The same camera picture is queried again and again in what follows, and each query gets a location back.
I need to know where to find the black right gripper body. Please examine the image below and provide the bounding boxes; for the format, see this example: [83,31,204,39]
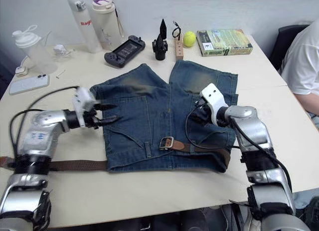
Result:
[193,103,218,126]

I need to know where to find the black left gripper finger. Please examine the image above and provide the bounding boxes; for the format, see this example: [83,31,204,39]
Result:
[94,103,118,112]
[95,115,123,126]

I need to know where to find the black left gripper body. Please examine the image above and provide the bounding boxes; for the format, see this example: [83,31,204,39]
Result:
[83,108,101,129]

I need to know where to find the brown braided belt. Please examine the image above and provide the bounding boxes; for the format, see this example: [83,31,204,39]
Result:
[0,136,231,173]

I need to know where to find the blue denim shorts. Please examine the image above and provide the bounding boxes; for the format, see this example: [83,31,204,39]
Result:
[89,60,239,174]

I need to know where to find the black handheld game console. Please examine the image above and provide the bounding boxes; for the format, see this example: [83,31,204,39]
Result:
[104,35,147,68]

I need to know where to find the wooden block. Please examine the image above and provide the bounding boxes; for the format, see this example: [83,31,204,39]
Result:
[173,38,185,63]

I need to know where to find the white smartphone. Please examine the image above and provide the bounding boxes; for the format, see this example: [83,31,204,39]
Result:
[8,74,51,96]

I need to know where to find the white folding plug adapter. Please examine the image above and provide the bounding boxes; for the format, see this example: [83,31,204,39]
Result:
[53,43,73,59]

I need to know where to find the green yellow book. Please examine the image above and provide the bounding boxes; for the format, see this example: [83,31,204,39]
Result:
[195,28,255,58]

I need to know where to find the yellow tennis ball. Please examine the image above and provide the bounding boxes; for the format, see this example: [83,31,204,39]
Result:
[183,31,197,47]

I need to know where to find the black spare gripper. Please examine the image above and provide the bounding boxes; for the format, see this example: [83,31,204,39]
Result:
[152,18,169,61]

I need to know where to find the cream tumbler purple lid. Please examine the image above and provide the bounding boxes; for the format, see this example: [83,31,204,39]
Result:
[90,0,126,51]

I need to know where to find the white thermos bottle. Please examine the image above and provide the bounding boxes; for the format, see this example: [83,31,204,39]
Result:
[67,0,103,54]

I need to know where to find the clear shaker bottle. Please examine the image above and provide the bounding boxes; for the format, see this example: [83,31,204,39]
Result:
[11,24,58,75]

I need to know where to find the dark rounded shape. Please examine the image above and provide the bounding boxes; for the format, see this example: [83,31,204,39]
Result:
[181,207,226,231]

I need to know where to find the black chair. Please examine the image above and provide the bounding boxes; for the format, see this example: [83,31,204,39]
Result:
[269,23,311,71]

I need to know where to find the person in white shirt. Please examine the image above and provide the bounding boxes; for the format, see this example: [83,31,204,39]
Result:
[281,18,319,130]

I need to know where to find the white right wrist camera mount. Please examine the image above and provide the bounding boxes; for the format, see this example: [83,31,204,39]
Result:
[199,83,230,124]

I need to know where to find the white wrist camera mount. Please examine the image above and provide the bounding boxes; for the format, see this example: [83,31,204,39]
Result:
[199,83,230,124]
[72,87,97,127]

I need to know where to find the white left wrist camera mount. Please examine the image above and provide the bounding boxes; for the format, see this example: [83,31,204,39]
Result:
[72,87,97,127]

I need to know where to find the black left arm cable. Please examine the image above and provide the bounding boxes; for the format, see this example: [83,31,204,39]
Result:
[9,85,80,152]

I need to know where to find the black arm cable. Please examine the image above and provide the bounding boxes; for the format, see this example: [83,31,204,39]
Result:
[9,85,80,152]
[185,99,293,193]

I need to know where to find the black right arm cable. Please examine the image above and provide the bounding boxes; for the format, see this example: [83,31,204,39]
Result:
[185,99,293,193]

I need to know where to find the small white charger with cable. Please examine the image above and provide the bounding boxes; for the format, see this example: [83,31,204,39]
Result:
[15,54,31,77]

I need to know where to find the small black looped cable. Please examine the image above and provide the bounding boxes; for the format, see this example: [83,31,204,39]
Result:
[171,20,183,40]

